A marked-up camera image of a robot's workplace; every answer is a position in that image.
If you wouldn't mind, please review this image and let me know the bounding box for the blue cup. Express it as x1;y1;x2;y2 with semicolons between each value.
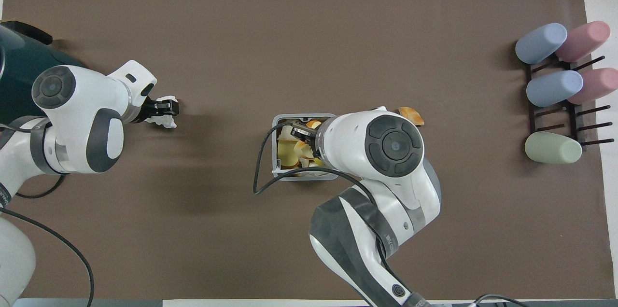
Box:
526;70;584;108
515;22;568;65

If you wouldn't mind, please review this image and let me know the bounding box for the pale yellow fruit peel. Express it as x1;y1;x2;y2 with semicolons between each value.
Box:
277;139;304;168

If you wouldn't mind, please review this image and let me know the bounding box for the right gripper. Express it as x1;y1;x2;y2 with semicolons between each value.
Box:
300;126;322;160

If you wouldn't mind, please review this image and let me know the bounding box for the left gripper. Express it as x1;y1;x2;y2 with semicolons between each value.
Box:
134;98;157;124

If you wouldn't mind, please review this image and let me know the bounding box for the white tissue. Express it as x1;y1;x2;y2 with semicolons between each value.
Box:
146;95;180;129

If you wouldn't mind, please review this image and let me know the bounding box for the small grey waste bin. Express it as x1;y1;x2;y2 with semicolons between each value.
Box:
271;113;339;181

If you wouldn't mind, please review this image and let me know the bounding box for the green cup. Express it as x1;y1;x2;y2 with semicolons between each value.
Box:
524;131;583;165

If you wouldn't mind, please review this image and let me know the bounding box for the black cup rack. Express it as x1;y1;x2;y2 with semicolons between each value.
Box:
525;55;616;150

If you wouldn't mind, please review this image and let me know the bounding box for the orange fruit peel piece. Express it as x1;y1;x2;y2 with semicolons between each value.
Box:
398;107;425;127

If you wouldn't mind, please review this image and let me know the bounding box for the pink cup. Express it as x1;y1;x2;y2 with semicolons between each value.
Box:
567;67;618;105
555;20;612;63

